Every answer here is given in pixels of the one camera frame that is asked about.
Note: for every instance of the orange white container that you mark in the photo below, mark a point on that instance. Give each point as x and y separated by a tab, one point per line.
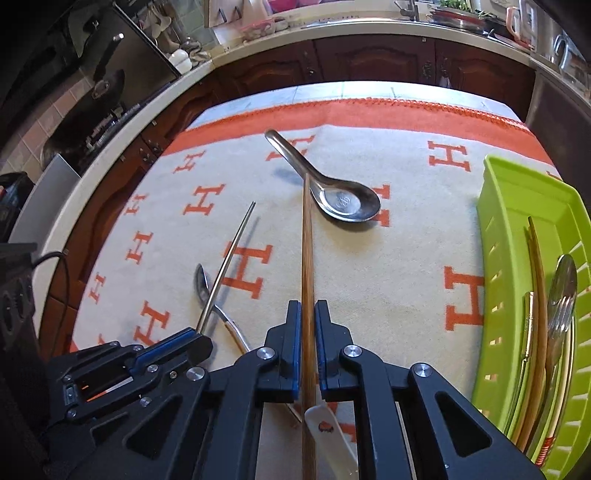
515	23

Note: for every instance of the wooden chopstick red striped end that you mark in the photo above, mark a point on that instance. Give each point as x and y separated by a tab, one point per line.
544	304
545	450

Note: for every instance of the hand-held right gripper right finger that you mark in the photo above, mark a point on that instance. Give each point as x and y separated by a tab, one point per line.
322	350

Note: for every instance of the white ceramic jars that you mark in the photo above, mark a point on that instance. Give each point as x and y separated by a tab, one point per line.
180	60

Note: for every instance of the black box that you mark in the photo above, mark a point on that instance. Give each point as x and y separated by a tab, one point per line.
16	207

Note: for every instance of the grey metal panel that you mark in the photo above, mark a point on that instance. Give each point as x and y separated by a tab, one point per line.
51	194

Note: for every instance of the white ceramic spoon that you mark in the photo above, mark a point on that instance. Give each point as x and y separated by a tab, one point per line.
332	443

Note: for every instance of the green plastic tray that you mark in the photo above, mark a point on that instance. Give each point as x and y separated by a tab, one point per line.
508	221

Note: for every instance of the metal pan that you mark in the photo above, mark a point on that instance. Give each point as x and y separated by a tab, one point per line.
457	18

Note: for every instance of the black pan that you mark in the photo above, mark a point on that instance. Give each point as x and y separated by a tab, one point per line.
87	120

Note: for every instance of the metal fork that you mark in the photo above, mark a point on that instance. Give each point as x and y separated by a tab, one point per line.
558	332

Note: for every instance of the metal faucet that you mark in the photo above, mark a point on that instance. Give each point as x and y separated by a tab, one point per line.
408	9

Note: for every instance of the wooden chopstick patterned red end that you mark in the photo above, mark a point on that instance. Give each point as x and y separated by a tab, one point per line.
537	272

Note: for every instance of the metal soup spoon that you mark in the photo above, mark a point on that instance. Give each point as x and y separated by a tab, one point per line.
346	203

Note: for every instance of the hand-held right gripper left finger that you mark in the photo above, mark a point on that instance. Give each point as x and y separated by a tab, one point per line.
293	350

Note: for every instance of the thin metal chopstick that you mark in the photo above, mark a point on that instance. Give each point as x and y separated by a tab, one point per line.
226	270

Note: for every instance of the brown wooden chopstick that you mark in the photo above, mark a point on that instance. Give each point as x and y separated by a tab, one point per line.
308	254

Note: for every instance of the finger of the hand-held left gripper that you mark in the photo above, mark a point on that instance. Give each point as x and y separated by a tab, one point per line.
161	346
184	357

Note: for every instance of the orange white printed blanket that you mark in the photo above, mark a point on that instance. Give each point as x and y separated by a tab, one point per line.
392	258

